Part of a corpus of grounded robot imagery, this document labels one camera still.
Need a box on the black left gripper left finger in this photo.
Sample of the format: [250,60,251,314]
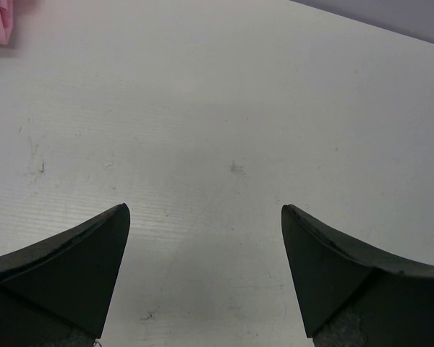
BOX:
[0,204,129,346]

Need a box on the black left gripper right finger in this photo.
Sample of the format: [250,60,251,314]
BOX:
[281,205,434,346]

